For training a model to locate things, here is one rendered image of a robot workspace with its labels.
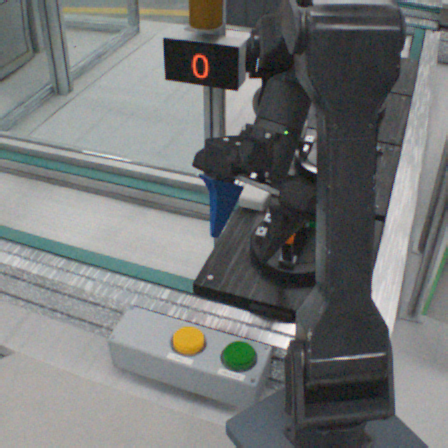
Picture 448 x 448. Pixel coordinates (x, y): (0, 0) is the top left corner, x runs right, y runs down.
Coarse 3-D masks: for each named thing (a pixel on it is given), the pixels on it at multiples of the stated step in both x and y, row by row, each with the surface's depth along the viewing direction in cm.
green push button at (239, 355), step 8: (232, 344) 73; (240, 344) 73; (248, 344) 73; (224, 352) 72; (232, 352) 72; (240, 352) 72; (248, 352) 72; (224, 360) 72; (232, 360) 71; (240, 360) 71; (248, 360) 71; (240, 368) 71
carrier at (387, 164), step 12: (312, 132) 115; (312, 144) 107; (384, 144) 112; (300, 156) 104; (312, 156) 104; (384, 156) 108; (396, 156) 108; (300, 168) 103; (312, 168) 101; (384, 168) 105; (396, 168) 105; (300, 180) 102; (312, 180) 101; (384, 180) 102; (384, 192) 99; (384, 204) 96; (384, 216) 94
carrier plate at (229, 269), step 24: (240, 216) 94; (264, 216) 94; (240, 240) 89; (216, 264) 85; (240, 264) 85; (216, 288) 81; (240, 288) 81; (264, 288) 81; (288, 288) 81; (312, 288) 81; (288, 312) 78
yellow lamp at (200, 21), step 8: (192, 0) 79; (200, 0) 78; (208, 0) 78; (216, 0) 79; (192, 8) 80; (200, 8) 79; (208, 8) 79; (216, 8) 79; (192, 16) 80; (200, 16) 80; (208, 16) 80; (216, 16) 80; (192, 24) 81; (200, 24) 80; (208, 24) 80; (216, 24) 81
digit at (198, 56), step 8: (192, 48) 83; (200, 48) 83; (208, 48) 82; (192, 56) 84; (200, 56) 84; (208, 56) 83; (192, 64) 85; (200, 64) 84; (208, 64) 84; (192, 72) 86; (200, 72) 85; (208, 72) 85; (192, 80) 87; (200, 80) 86; (208, 80) 86
